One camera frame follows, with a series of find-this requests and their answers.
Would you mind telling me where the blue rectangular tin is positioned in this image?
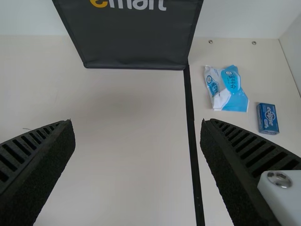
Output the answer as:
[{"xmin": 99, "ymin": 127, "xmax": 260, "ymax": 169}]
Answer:
[{"xmin": 255, "ymin": 102, "xmax": 281, "ymax": 136}]

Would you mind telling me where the blue white wipes packet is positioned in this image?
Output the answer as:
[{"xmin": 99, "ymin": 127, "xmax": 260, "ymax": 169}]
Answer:
[{"xmin": 203, "ymin": 65, "xmax": 250, "ymax": 113}]

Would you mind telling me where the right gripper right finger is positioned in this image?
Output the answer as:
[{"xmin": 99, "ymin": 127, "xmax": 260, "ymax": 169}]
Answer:
[{"xmin": 199, "ymin": 118, "xmax": 301, "ymax": 226}]

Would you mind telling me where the black strip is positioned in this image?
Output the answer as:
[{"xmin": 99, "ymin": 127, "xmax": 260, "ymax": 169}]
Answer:
[{"xmin": 182, "ymin": 65, "xmax": 206, "ymax": 226}]

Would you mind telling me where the dark grey bag with straps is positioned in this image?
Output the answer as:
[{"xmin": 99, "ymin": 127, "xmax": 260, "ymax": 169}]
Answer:
[{"xmin": 51, "ymin": 0, "xmax": 204, "ymax": 71}]

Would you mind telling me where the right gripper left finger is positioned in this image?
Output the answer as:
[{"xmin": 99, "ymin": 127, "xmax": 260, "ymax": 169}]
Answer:
[{"xmin": 0, "ymin": 119, "xmax": 76, "ymax": 226}]

